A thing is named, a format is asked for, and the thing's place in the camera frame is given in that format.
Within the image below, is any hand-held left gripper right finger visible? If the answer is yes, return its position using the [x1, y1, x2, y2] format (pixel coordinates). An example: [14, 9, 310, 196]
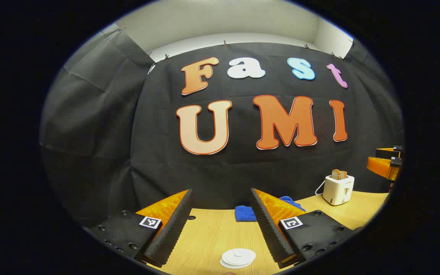
[250, 188, 358, 269]

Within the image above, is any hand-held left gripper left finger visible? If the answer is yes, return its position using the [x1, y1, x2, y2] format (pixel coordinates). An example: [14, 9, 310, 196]
[90, 188, 196, 268]

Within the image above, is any blue towel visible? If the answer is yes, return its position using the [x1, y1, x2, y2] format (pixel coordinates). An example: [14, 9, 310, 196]
[235, 196, 306, 222]

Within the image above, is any white toaster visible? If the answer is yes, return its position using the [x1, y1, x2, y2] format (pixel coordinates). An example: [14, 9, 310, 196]
[322, 175, 355, 206]

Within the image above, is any black backdrop cloth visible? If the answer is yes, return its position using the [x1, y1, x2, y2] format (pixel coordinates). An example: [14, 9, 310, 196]
[40, 23, 404, 230]

